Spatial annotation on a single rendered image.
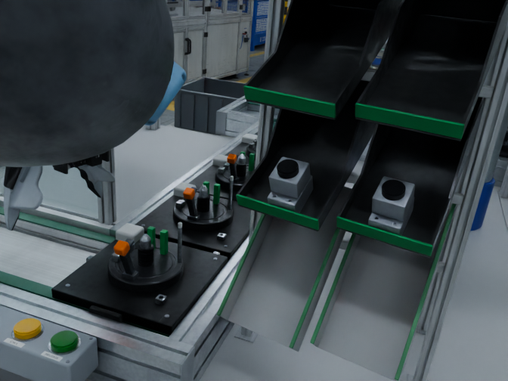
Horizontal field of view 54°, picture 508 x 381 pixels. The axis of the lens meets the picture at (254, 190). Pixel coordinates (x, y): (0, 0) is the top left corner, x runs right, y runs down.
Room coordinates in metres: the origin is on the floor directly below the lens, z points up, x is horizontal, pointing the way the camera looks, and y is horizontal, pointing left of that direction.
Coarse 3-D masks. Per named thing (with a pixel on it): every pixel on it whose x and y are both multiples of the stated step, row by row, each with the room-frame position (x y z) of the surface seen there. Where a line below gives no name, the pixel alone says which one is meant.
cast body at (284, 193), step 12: (276, 168) 0.65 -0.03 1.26; (288, 168) 0.63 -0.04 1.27; (300, 168) 0.64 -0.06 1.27; (276, 180) 0.63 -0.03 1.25; (288, 180) 0.62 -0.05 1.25; (300, 180) 0.62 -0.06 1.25; (312, 180) 0.67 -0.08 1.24; (276, 192) 0.64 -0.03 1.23; (288, 192) 0.63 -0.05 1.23; (300, 192) 0.63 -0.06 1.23; (276, 204) 0.63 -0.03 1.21; (288, 204) 0.62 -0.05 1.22; (300, 204) 0.63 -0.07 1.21
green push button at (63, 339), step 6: (66, 330) 0.61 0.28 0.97; (54, 336) 0.59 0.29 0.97; (60, 336) 0.59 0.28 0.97; (66, 336) 0.59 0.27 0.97; (72, 336) 0.60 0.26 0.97; (54, 342) 0.58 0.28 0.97; (60, 342) 0.58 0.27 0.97; (66, 342) 0.58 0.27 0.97; (72, 342) 0.58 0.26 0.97; (54, 348) 0.57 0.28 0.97; (60, 348) 0.57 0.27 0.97; (66, 348) 0.57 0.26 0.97; (72, 348) 0.58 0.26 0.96
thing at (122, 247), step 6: (120, 240) 0.72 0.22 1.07; (126, 240) 0.74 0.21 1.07; (132, 240) 0.74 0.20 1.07; (114, 246) 0.71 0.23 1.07; (120, 246) 0.71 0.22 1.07; (126, 246) 0.71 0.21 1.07; (120, 252) 0.71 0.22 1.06; (126, 252) 0.71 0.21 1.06; (120, 258) 0.72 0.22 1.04; (126, 258) 0.72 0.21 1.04; (126, 264) 0.72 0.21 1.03; (132, 264) 0.74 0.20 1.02; (126, 270) 0.73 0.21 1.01; (132, 270) 0.74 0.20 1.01
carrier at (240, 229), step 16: (176, 192) 1.14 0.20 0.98; (208, 192) 1.03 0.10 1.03; (160, 208) 1.06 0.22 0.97; (176, 208) 1.03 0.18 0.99; (208, 208) 1.03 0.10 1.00; (224, 208) 1.05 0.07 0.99; (240, 208) 1.10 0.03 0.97; (144, 224) 0.98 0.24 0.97; (160, 224) 0.98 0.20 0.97; (176, 224) 0.99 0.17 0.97; (192, 224) 0.97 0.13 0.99; (208, 224) 0.97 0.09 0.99; (224, 224) 0.99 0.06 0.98; (240, 224) 1.01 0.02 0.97; (176, 240) 0.92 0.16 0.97; (192, 240) 0.92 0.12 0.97; (208, 240) 0.93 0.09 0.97; (224, 240) 0.93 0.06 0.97; (240, 240) 0.94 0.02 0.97
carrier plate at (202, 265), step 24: (96, 264) 0.80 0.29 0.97; (192, 264) 0.83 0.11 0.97; (216, 264) 0.84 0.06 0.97; (72, 288) 0.72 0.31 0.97; (96, 288) 0.73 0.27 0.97; (168, 288) 0.74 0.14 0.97; (192, 288) 0.75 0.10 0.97; (120, 312) 0.67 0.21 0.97; (144, 312) 0.67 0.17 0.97; (168, 312) 0.68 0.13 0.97
